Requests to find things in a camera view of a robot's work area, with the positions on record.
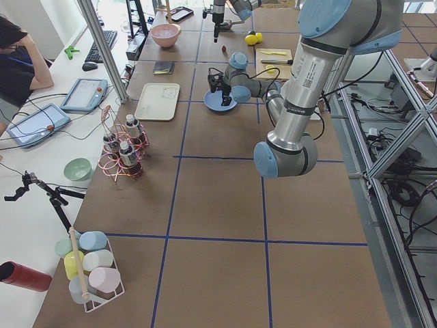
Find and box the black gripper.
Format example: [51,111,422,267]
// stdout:
[202,0,225,26]
[208,73,232,106]

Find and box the blue plastic plate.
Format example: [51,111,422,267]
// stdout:
[203,90,238,113]

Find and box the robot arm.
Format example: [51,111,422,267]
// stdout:
[202,0,262,27]
[208,0,404,178]

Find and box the metal ice scoop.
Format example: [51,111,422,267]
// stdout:
[214,20,244,32]

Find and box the black tray far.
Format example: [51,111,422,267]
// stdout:
[165,6,194,23]

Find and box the whole lemon upper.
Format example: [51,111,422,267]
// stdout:
[244,34,259,46]

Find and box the whole lemon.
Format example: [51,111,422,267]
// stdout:
[244,34,259,46]
[255,32,263,43]

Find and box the whole lemon lower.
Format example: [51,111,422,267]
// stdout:
[255,32,263,43]

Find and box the wooden cutting board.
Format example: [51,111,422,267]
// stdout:
[255,49,293,81]

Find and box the wooden stand with round base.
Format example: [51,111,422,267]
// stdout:
[152,0,172,27]

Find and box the lemon half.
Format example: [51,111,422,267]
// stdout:
[266,65,276,74]

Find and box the pink bowl of ice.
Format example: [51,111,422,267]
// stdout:
[150,24,181,48]

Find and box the cream bear tray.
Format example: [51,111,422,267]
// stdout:
[134,83,180,121]

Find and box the grey folded cloth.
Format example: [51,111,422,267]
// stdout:
[153,61,175,75]

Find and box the yellow plastic knife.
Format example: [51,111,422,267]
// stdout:
[260,51,287,56]

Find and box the steel muddler stick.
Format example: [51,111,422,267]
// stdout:
[260,59,294,66]

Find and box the tea bottle right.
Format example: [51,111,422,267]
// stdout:
[126,114,143,145]

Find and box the tea bottle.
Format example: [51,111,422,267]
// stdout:
[126,114,143,145]
[119,141,143,177]
[103,131,120,160]

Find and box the tea bottle left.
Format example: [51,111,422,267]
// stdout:
[119,141,143,177]

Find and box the tea bottle middle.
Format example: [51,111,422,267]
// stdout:
[103,131,120,160]

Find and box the black keyboard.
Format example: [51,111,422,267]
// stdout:
[83,29,119,64]

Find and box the blue teach pendant far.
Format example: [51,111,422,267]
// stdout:
[60,78,109,113]

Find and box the blue teach pendant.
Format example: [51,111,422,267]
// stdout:
[60,78,109,113]
[6,103,71,148]

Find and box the black computer mouse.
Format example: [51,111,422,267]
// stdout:
[82,61,98,72]

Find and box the green clamp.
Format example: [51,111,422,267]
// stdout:
[64,45,81,60]

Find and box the green bowl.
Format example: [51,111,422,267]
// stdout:
[64,158,92,182]

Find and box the blue teach pendant near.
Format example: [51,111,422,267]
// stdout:
[6,103,71,148]

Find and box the black mini tripod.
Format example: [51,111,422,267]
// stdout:
[3,172,86,234]

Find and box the seated person in black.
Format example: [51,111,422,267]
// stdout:
[1,16,54,133]

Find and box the white cup in rack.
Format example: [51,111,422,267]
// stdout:
[83,249,113,272]

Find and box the pink cup in rack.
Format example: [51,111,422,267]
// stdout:
[88,267,121,293]

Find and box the green cup in rack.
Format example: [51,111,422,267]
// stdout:
[54,238,72,258]

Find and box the yellow cup in rack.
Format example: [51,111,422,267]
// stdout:
[64,251,79,280]

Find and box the pale blue cup in rack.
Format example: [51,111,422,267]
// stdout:
[69,275,97,304]

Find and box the copper wire bottle rack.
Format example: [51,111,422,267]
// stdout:
[98,105,150,181]

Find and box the aluminium frame post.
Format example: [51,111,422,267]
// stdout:
[77,0,128,104]

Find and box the white wire cup rack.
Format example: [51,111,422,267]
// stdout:
[76,234,124,312]

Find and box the wooden rack handle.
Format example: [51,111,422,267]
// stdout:
[69,226,90,303]

